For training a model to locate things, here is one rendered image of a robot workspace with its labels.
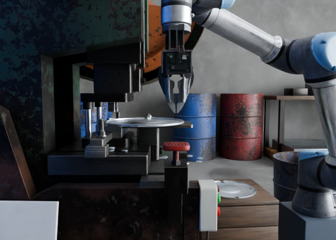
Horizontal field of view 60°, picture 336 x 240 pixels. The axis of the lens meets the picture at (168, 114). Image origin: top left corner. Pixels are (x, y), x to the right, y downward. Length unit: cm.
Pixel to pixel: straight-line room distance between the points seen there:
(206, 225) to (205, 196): 8
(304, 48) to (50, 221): 88
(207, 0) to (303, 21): 420
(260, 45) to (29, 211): 84
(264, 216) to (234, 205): 17
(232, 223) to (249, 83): 322
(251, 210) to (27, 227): 105
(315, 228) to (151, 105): 349
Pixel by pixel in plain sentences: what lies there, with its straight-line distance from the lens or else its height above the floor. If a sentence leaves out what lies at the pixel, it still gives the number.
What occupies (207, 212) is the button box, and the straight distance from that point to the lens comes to 88.
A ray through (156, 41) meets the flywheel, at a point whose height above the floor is 114.
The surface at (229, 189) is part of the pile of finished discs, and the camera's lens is 169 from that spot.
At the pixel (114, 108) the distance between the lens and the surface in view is 107.
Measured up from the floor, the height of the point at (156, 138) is 73.
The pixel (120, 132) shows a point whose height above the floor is 75.
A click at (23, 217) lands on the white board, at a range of 94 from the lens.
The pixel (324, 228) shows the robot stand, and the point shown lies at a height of 42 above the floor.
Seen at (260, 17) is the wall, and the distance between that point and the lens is 473.
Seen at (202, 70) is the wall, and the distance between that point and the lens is 442.
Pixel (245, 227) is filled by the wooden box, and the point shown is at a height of 22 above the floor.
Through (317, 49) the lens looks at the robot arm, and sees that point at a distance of 94.
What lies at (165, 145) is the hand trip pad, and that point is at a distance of 74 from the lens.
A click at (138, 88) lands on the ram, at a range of 103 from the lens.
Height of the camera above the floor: 89
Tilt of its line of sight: 4 degrees down
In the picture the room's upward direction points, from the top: straight up
